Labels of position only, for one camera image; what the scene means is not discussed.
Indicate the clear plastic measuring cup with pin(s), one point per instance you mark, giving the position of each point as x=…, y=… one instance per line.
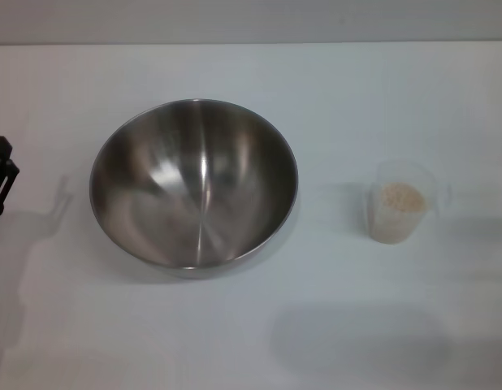
x=397, y=231

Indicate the stainless steel mixing bowl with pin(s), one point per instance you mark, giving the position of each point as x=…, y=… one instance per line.
x=194, y=183

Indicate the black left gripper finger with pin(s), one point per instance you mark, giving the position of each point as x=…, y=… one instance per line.
x=3, y=178

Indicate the white rice grains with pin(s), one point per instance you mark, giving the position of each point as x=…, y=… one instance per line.
x=401, y=197

